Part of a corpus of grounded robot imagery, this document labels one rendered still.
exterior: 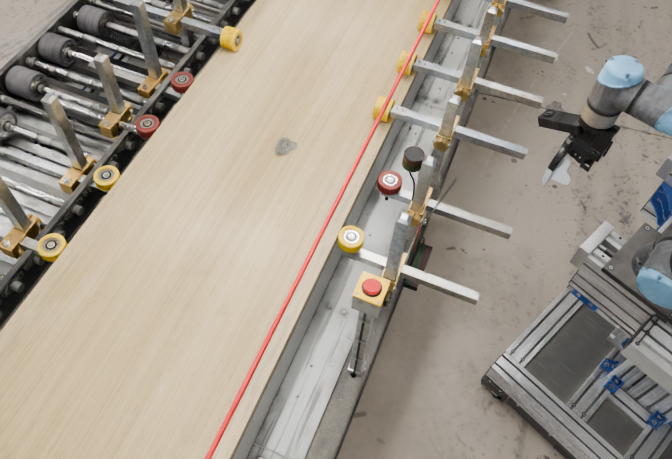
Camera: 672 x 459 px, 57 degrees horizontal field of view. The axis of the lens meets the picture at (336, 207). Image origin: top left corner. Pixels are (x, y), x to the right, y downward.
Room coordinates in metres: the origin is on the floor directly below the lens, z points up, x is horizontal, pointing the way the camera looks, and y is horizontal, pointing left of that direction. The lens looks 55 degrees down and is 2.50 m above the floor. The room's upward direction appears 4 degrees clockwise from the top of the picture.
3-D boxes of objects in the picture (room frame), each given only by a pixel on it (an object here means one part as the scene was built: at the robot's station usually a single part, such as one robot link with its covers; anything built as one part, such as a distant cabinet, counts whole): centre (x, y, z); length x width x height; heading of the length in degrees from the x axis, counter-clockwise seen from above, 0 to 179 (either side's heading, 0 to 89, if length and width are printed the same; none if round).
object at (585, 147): (0.96, -0.56, 1.46); 0.09 x 0.08 x 0.12; 47
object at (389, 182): (1.22, -0.17, 0.85); 0.08 x 0.08 x 0.11
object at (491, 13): (1.86, -0.50, 0.87); 0.04 x 0.04 x 0.48; 71
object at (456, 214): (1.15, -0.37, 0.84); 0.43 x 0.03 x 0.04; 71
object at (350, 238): (1.00, -0.05, 0.85); 0.08 x 0.08 x 0.11
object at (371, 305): (0.66, -0.10, 1.18); 0.07 x 0.07 x 0.08; 71
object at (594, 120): (0.96, -0.55, 1.54); 0.08 x 0.08 x 0.05
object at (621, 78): (0.96, -0.56, 1.62); 0.09 x 0.08 x 0.11; 54
